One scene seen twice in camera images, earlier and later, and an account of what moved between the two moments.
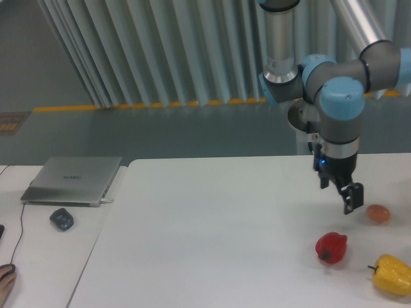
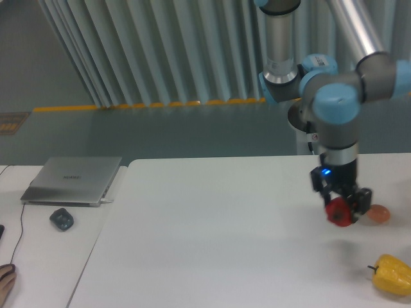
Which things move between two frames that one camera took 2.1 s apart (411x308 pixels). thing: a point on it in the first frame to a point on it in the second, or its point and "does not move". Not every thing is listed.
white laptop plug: (104, 200) does not move
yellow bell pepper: (392, 275) does not move
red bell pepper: (331, 247) to (338, 212)
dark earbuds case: (63, 219) does not move
